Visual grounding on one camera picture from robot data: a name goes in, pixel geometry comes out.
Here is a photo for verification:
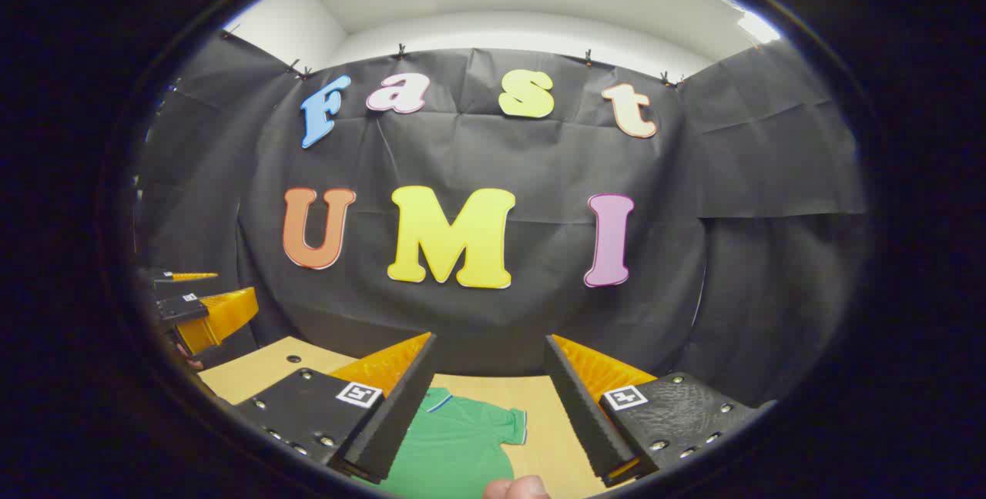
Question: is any black backdrop cloth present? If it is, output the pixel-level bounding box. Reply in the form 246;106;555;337
131;33;871;407

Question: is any ceiling light panel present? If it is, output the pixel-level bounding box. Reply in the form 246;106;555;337
736;12;781;44

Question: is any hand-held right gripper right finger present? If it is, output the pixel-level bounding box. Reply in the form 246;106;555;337
544;334;779;488

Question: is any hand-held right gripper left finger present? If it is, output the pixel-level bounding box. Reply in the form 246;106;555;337
231;332;437;484

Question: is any green T-shirt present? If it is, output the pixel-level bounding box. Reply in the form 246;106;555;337
370;387;528;499

